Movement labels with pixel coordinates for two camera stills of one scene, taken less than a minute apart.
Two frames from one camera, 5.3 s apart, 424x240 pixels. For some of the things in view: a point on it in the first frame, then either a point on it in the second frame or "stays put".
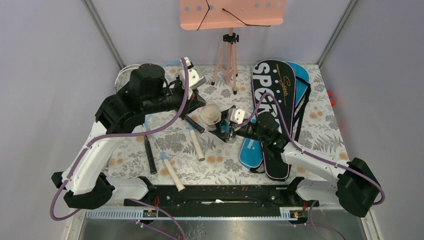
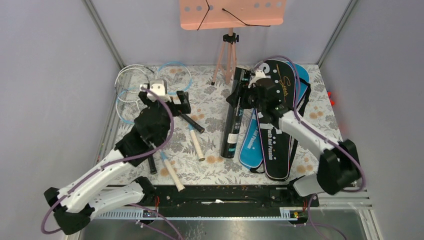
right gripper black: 225,136 → 243,90
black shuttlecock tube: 211,114 → 235,102
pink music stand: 211,14 stays put
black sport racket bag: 273,86 stays put
